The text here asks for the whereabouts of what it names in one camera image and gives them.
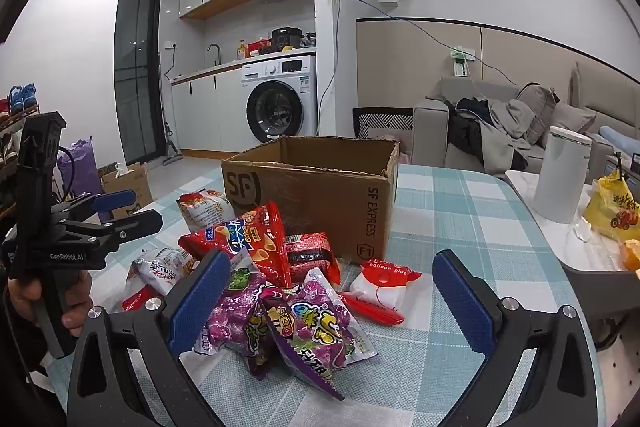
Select black rice cooker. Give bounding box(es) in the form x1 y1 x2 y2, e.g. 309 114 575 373
271 28 303 50

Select grey sofa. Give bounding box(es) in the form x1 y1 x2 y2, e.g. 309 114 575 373
412 59 640 188

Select white red noodle packet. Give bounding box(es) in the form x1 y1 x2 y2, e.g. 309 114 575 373
177 189 236 233

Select brown cardboard box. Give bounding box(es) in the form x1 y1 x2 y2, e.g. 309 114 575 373
221 135 400 265

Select white marble side table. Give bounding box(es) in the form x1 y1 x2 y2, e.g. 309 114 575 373
505 169 640 358

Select yellow plastic bag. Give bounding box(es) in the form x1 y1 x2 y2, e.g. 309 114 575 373
585 169 640 243

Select dark glass door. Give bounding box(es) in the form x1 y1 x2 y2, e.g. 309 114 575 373
114 0 165 165

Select light blue pillow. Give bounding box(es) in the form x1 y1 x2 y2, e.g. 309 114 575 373
599 126 640 154

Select dark red striped packet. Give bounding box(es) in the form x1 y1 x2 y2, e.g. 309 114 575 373
284 232 342 284

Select person's left hand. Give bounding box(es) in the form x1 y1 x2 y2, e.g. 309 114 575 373
2 273 94 339

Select small cardboard box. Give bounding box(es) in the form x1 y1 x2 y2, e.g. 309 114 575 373
97 162 154 221

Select purple plastic bag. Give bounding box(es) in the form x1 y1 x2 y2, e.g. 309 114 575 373
57 137 104 204

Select red cookie packet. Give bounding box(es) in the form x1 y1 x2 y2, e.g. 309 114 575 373
121 284 165 313

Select shoe rack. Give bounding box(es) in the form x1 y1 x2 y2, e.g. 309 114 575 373
0 102 42 218

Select checked teal tablecloth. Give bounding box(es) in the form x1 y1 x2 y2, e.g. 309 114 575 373
47 164 601 427

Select pink bag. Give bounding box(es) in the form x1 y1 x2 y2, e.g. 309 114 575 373
396 132 416 165

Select white red printed packet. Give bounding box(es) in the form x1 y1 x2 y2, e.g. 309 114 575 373
131 247 198 298

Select green wall charger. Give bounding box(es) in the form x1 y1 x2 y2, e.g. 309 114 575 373
447 48 476 78

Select grey cushion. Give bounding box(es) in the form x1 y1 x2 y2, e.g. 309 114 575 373
552 102 598 138
516 83 560 146

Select black white patterned basket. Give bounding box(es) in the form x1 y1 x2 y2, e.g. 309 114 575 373
352 107 415 140

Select white lower cabinets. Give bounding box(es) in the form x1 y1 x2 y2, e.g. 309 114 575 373
171 72 246 152

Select orange fruit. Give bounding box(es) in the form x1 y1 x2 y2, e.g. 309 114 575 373
620 239 640 270

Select person's left forearm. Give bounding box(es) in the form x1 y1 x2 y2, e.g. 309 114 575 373
0 307 68 427

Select white lidded bin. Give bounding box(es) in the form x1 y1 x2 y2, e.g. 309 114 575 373
532 126 593 224

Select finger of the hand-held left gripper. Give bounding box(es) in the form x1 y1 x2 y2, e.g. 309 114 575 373
65 209 164 258
52 189 137 224

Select red cone snack packet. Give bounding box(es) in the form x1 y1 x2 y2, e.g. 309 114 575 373
178 201 293 289

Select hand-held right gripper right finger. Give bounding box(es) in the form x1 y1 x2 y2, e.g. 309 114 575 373
431 249 613 427

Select grey garment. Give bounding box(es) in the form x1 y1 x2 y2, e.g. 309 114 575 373
487 99 546 152

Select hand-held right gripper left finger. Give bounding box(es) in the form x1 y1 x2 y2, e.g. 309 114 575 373
66 249 233 427

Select white washing machine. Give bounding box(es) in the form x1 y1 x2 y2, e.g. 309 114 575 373
241 55 318 145

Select stick vacuum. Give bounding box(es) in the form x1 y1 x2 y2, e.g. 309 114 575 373
156 52 182 166

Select white red balloon packet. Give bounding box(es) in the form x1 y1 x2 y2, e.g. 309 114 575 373
337 258 423 326

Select dark jacket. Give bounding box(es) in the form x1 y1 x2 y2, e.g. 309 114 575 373
447 99 528 172

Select purple candy packet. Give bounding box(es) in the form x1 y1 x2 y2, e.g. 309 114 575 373
295 266 379 365
200 271 273 380
257 289 347 401

